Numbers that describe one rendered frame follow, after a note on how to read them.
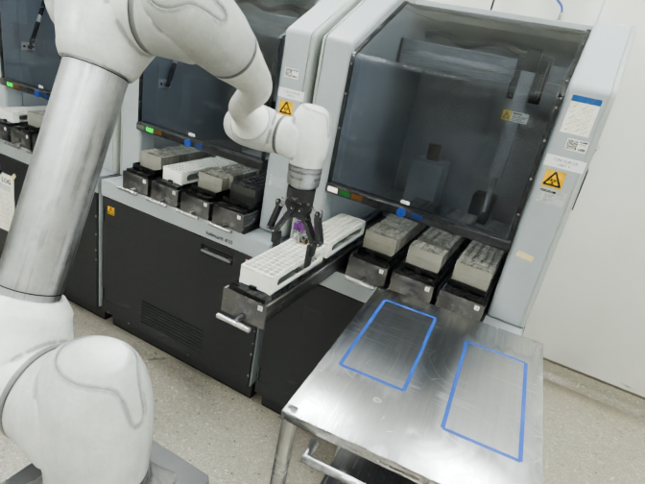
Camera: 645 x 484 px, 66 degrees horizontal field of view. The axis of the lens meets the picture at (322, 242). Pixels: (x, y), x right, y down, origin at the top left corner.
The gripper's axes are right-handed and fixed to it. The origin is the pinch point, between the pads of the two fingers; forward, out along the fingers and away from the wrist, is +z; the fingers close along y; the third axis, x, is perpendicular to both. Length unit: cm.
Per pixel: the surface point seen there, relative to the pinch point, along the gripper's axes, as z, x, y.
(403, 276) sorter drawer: 5.5, 23.4, 27.5
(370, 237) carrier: 0.2, 31.0, 11.8
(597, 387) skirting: 83, 142, 112
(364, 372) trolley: 3.7, -30.8, 36.7
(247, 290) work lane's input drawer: 3.8, -20.2, -0.5
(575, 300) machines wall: 42, 143, 87
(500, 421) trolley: 4, -27, 64
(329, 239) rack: -0.1, 17.9, 3.3
